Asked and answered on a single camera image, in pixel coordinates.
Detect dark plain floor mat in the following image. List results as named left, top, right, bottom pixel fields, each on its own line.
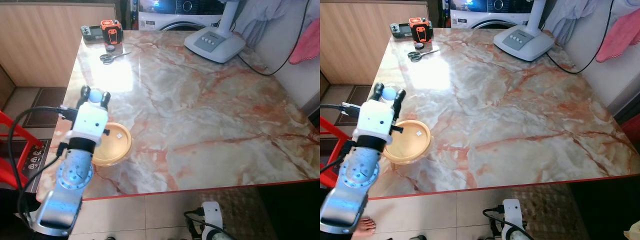
left=334, top=85, right=373, bottom=126
left=22, top=87, right=68, bottom=128

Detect yellow round plate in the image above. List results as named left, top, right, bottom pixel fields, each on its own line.
left=382, top=120, right=432, bottom=165
left=91, top=122, right=133, bottom=167

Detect grey handheld game console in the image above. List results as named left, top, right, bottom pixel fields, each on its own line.
left=390, top=23, right=413, bottom=39
left=81, top=25, right=105, bottom=43

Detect orange black device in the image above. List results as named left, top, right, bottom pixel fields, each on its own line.
left=408, top=17, right=433, bottom=44
left=100, top=20, right=124, bottom=47

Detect red chair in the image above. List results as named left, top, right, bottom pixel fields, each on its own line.
left=0, top=110, right=45, bottom=188
left=320, top=116, right=353, bottom=176

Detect dark mat white prints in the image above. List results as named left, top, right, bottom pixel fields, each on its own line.
left=0, top=139, right=51, bottom=193

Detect pink towel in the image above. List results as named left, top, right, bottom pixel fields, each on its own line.
left=289, top=17, right=321, bottom=66
left=595, top=7, right=640, bottom=63

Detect white washing machine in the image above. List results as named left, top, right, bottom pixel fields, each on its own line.
left=131, top=0, right=236, bottom=32
left=448, top=0, right=538, bottom=29

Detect white standing fan base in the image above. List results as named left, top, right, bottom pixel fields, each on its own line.
left=493, top=0, right=556, bottom=62
left=184, top=0, right=247, bottom=64

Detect person bare foot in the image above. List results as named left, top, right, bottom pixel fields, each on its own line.
left=351, top=216, right=377, bottom=240

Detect grey hanging cloth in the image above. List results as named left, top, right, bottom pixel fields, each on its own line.
left=235, top=0, right=301, bottom=48
left=544, top=0, right=608, bottom=46

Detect brown patterned rug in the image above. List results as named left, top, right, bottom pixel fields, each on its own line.
left=510, top=182, right=591, bottom=240
left=190, top=182, right=281, bottom=240

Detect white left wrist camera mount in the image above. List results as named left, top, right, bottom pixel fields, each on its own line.
left=353, top=99, right=398, bottom=146
left=71, top=102, right=110, bottom=142

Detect grey handled scissors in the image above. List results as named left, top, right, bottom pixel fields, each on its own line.
left=99, top=51, right=132, bottom=65
left=407, top=48, right=441, bottom=63

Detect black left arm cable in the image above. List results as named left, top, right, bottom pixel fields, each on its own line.
left=320, top=101, right=363, bottom=176
left=7, top=106, right=78, bottom=231

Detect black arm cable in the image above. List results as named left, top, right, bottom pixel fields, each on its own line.
left=320, top=101, right=363, bottom=176
left=183, top=209, right=236, bottom=240
left=7, top=106, right=78, bottom=231
left=482, top=207, right=536, bottom=240

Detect black fan power cable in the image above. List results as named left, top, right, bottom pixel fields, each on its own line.
left=235, top=0, right=310, bottom=77
left=545, top=0, right=616, bottom=76

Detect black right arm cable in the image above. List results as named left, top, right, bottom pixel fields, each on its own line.
left=482, top=207, right=536, bottom=240
left=183, top=209, right=236, bottom=240

